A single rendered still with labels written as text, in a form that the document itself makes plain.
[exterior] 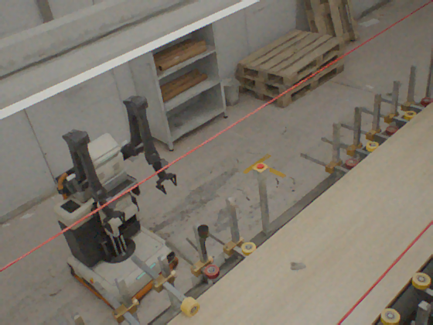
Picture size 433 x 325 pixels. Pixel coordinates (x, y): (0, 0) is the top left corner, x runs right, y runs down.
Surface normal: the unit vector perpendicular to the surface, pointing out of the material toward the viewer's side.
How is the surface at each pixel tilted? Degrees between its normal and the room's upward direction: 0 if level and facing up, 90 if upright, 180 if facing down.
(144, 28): 61
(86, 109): 90
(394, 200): 0
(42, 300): 0
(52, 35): 90
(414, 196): 0
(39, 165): 90
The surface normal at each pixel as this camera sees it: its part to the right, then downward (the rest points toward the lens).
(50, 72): 0.50, -0.09
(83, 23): 0.66, 0.35
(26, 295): -0.15, -0.81
